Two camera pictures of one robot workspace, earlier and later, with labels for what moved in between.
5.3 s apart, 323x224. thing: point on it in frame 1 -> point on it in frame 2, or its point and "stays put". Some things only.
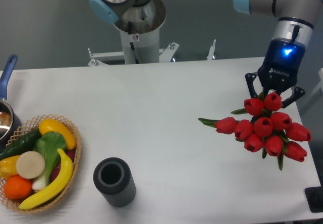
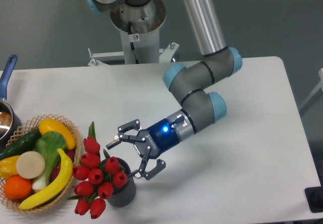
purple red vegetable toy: [71, 154] stays put
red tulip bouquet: [263, 129] -> [97, 175]
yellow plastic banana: [56, 188] stays put
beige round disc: [30, 164] stays put
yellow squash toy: [50, 125] stays put
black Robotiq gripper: [279, 69] -> [160, 137]
